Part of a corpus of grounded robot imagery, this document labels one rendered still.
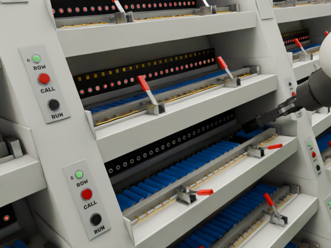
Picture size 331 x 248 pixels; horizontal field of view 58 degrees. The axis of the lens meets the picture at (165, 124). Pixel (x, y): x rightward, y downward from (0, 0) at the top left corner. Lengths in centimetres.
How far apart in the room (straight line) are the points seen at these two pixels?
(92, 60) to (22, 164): 38
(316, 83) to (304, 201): 39
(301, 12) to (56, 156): 98
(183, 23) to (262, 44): 31
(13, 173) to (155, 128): 26
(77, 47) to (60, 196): 25
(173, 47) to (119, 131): 47
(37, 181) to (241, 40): 73
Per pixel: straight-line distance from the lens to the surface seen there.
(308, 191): 103
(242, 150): 83
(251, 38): 98
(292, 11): 116
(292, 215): 94
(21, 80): 50
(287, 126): 97
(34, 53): 52
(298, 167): 101
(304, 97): 79
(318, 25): 164
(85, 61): 78
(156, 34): 67
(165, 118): 60
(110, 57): 82
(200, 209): 65
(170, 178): 71
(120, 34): 61
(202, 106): 68
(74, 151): 50
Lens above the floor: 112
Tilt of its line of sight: 2 degrees down
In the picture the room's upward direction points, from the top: 19 degrees counter-clockwise
